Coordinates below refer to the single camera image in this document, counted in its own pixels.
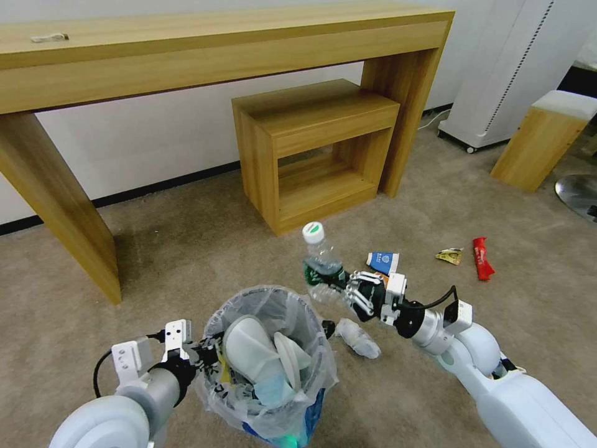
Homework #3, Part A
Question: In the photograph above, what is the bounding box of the small wooden cabinet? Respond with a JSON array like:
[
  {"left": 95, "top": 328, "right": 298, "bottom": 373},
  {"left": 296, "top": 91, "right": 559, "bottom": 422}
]
[{"left": 231, "top": 78, "right": 401, "bottom": 238}]

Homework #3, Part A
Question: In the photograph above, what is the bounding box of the trash bin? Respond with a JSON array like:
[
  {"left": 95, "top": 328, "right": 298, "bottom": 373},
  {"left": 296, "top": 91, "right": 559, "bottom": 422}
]
[{"left": 198, "top": 287, "right": 338, "bottom": 447}]

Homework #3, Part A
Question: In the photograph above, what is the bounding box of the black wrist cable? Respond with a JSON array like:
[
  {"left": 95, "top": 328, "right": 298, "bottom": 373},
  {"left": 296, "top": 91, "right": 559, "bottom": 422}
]
[
  {"left": 93, "top": 330, "right": 165, "bottom": 399},
  {"left": 400, "top": 285, "right": 460, "bottom": 312}
]

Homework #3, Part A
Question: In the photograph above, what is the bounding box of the red snack wrapper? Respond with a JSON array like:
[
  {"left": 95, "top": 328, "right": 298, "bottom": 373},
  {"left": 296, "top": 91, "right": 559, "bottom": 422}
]
[{"left": 471, "top": 236, "right": 495, "bottom": 282}]

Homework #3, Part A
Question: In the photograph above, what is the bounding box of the blue and white carton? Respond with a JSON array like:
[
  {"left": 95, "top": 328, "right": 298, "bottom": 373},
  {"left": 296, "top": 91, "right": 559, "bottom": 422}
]
[{"left": 366, "top": 251, "right": 400, "bottom": 276}]

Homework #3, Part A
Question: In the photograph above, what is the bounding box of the wooden stool with white cushion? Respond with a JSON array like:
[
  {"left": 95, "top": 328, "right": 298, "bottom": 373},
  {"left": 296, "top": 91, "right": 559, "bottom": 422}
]
[{"left": 489, "top": 90, "right": 597, "bottom": 193}]

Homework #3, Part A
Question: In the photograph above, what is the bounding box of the long wooden desk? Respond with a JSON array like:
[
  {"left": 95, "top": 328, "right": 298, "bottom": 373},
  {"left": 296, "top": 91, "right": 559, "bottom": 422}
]
[{"left": 0, "top": 0, "right": 456, "bottom": 307}]

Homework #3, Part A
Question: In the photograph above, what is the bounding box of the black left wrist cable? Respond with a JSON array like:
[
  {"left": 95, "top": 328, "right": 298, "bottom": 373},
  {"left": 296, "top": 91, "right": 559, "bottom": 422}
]
[{"left": 93, "top": 330, "right": 165, "bottom": 399}]

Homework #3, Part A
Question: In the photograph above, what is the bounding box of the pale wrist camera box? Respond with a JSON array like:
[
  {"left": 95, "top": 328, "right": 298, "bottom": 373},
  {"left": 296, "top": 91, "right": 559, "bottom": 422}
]
[
  {"left": 380, "top": 272, "right": 408, "bottom": 324},
  {"left": 162, "top": 319, "right": 195, "bottom": 361}
]

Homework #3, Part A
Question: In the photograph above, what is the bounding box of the clear plastic bin liner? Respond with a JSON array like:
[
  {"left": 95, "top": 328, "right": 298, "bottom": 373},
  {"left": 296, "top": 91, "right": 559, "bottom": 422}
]
[{"left": 195, "top": 284, "right": 340, "bottom": 444}]

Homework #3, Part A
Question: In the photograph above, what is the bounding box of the silver round chair base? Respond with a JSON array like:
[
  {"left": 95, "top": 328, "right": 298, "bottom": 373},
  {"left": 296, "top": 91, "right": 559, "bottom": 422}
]
[{"left": 553, "top": 174, "right": 597, "bottom": 223}]

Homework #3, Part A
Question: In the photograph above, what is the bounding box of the clear plastic bottle green label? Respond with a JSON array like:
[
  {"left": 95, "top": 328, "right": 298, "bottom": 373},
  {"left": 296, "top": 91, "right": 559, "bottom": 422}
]
[{"left": 301, "top": 222, "right": 351, "bottom": 307}]

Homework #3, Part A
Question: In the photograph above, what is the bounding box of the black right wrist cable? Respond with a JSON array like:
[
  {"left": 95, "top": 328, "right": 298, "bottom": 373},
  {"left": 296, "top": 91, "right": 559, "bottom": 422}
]
[{"left": 400, "top": 285, "right": 460, "bottom": 312}]

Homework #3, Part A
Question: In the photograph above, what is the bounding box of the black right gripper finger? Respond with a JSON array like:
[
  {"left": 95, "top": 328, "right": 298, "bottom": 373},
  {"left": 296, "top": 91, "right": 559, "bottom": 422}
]
[
  {"left": 325, "top": 269, "right": 390, "bottom": 289},
  {"left": 326, "top": 285, "right": 375, "bottom": 324}
]

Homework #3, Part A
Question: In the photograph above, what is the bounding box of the crumpled yellow wrapper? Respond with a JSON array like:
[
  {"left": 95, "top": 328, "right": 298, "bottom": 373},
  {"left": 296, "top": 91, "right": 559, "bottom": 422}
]
[{"left": 435, "top": 248, "right": 465, "bottom": 266}]

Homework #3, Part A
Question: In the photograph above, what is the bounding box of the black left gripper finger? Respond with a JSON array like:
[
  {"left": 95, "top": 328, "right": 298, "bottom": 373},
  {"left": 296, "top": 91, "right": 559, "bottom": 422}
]
[
  {"left": 190, "top": 339, "right": 220, "bottom": 358},
  {"left": 193, "top": 357, "right": 223, "bottom": 377}
]

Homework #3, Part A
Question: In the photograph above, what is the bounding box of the white power cable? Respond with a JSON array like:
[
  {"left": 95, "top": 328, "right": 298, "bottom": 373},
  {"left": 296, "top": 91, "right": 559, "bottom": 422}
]
[{"left": 417, "top": 106, "right": 453, "bottom": 131}]

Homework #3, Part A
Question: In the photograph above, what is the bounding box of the white standing appliance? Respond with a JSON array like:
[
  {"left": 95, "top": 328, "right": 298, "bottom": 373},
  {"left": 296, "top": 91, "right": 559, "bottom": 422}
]
[{"left": 437, "top": 0, "right": 597, "bottom": 154}]

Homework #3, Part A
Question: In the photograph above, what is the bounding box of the blue face mask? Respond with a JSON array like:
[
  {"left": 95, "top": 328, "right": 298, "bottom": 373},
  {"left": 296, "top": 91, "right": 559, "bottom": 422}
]
[{"left": 254, "top": 368, "right": 300, "bottom": 407}]

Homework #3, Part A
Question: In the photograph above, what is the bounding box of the white paper cup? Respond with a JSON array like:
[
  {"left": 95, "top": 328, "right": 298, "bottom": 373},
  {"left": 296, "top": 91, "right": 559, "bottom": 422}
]
[{"left": 223, "top": 315, "right": 282, "bottom": 380}]

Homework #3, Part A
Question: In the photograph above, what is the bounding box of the crumpled white plastic bag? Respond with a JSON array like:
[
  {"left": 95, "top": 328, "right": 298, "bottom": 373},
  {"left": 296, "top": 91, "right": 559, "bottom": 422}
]
[{"left": 333, "top": 318, "right": 381, "bottom": 360}]

